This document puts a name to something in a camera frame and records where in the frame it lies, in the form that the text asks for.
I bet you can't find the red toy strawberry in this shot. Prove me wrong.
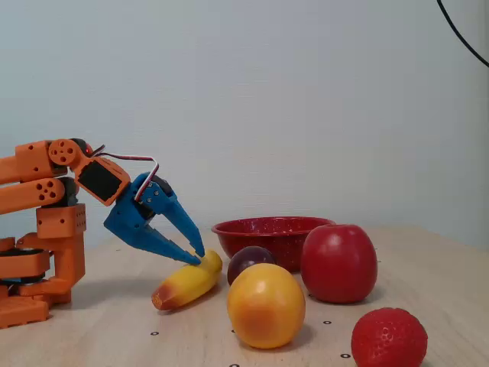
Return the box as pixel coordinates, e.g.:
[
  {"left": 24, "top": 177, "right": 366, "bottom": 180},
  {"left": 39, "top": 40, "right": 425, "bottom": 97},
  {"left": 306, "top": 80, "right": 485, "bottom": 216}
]
[{"left": 351, "top": 307, "right": 429, "bottom": 367}]

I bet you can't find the white red servo wire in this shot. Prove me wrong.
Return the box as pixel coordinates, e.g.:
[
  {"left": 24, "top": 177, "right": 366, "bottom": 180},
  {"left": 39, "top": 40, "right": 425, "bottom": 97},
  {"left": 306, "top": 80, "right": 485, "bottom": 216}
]
[{"left": 88, "top": 144, "right": 160, "bottom": 202}]

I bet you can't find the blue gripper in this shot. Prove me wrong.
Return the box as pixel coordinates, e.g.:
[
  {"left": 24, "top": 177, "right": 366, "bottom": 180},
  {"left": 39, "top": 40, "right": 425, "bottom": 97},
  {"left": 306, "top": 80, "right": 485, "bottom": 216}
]
[{"left": 103, "top": 171, "right": 206, "bottom": 266}]

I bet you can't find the yellow orange toy fruit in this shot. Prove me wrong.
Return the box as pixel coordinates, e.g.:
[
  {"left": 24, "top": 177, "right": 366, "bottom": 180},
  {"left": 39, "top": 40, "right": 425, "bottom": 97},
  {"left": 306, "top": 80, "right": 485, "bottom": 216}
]
[{"left": 226, "top": 262, "right": 306, "bottom": 349}]

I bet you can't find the yellow toy banana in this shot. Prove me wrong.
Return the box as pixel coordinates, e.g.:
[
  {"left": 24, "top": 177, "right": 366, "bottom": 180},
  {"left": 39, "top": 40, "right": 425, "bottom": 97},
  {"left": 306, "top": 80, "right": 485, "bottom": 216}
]
[{"left": 151, "top": 249, "right": 224, "bottom": 311}]

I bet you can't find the black hanging cable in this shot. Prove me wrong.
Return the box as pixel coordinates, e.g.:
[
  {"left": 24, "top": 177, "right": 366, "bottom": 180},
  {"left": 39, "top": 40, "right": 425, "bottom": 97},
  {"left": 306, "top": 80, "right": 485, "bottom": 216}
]
[{"left": 436, "top": 0, "right": 489, "bottom": 69}]

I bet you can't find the orange robot base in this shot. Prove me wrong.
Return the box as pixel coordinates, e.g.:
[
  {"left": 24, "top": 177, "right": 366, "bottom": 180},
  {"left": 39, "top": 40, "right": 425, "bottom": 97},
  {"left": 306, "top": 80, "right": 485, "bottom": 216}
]
[{"left": 0, "top": 236, "right": 53, "bottom": 330}]

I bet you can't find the dark purple toy plum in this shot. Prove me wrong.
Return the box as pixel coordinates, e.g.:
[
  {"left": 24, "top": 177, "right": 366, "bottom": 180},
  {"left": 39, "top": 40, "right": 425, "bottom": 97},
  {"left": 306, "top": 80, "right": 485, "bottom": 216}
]
[{"left": 227, "top": 245, "right": 277, "bottom": 287}]

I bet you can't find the red toy apple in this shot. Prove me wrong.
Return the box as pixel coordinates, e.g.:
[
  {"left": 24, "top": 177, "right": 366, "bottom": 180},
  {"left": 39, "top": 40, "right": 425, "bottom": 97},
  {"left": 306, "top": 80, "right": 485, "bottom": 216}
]
[{"left": 300, "top": 223, "right": 379, "bottom": 305}]

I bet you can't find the red speckled bowl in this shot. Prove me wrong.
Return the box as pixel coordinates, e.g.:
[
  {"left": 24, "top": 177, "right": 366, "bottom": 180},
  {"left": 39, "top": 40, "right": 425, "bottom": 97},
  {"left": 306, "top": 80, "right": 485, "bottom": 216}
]
[{"left": 211, "top": 216, "right": 338, "bottom": 273}]

